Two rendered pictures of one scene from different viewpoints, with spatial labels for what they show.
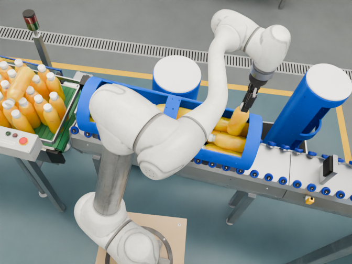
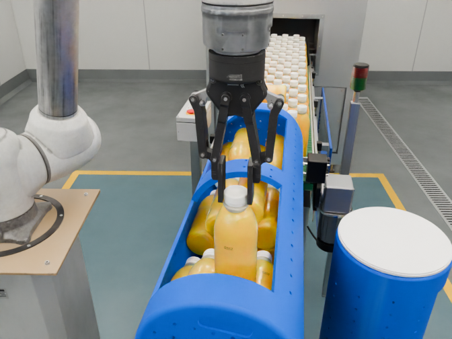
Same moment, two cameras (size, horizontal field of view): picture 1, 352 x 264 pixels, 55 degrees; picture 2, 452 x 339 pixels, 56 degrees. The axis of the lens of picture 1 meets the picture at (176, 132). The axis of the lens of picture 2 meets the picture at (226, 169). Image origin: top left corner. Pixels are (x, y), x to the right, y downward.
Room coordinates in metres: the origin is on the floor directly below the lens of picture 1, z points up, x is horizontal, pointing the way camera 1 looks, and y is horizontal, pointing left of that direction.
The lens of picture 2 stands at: (0.92, -0.85, 1.71)
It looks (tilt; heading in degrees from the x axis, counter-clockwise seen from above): 29 degrees down; 94
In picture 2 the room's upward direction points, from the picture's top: straight up
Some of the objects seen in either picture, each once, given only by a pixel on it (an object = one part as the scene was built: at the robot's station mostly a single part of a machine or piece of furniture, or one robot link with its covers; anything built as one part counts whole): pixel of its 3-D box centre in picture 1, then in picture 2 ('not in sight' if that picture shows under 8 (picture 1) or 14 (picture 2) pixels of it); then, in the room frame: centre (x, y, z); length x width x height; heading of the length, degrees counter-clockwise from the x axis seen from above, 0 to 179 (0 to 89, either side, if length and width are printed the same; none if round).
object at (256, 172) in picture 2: not in sight; (263, 166); (0.93, -0.29, 1.41); 0.03 x 0.01 x 0.05; 175
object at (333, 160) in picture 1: (327, 169); not in sight; (0.83, -0.81, 1.00); 0.10 x 0.04 x 0.15; 175
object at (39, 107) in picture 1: (43, 110); not in sight; (0.91, 0.71, 1.00); 0.07 x 0.07 x 0.20
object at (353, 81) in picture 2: (32, 23); (358, 82); (1.34, 0.87, 1.18); 0.06 x 0.06 x 0.05
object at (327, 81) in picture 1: (329, 81); not in sight; (1.41, -0.86, 1.03); 0.28 x 0.28 x 0.01
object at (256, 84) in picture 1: (257, 80); (237, 82); (0.89, -0.28, 1.54); 0.08 x 0.07 x 0.09; 175
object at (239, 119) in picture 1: (239, 119); (235, 249); (0.89, -0.28, 1.24); 0.07 x 0.07 x 0.20
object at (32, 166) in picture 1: (45, 185); (198, 229); (0.68, 0.75, 0.50); 0.04 x 0.04 x 1.00; 85
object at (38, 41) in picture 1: (57, 92); (338, 210); (1.34, 0.87, 0.55); 0.04 x 0.04 x 1.10; 85
